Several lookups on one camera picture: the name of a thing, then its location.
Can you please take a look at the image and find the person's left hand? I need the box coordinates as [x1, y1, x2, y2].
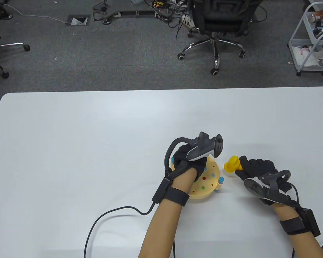
[172, 144, 207, 186]

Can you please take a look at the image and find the person's right hand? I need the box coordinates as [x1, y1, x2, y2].
[236, 156, 302, 207]

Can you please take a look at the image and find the yellow round tap bench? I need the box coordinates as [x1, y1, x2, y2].
[170, 157, 224, 200]

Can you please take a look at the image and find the grey tracking controller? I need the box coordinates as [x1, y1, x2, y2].
[164, 132, 224, 178]
[244, 170, 291, 206]

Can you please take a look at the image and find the yellow toy hammer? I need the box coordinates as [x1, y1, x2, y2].
[224, 156, 244, 174]

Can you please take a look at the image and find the person's right forearm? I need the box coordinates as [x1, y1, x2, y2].
[273, 203, 323, 258]

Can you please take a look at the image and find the person's left forearm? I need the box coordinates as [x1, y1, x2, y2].
[138, 169, 198, 258]

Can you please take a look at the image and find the white crumpled cloth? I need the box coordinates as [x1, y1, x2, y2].
[292, 45, 323, 67]

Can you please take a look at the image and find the black mesh office chair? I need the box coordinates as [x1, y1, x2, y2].
[178, 0, 265, 76]

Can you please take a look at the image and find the floor outlet box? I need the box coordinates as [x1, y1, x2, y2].
[67, 15, 91, 26]

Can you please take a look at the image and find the black wrist strap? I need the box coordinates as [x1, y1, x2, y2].
[152, 177, 190, 207]
[279, 208, 321, 237]

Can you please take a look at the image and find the white wire cart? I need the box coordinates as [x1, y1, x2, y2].
[287, 2, 323, 76]

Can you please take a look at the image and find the tangle of black cables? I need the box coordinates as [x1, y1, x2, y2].
[93, 0, 195, 38]

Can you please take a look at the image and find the white floor cable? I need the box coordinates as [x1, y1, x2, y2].
[3, 3, 70, 25]

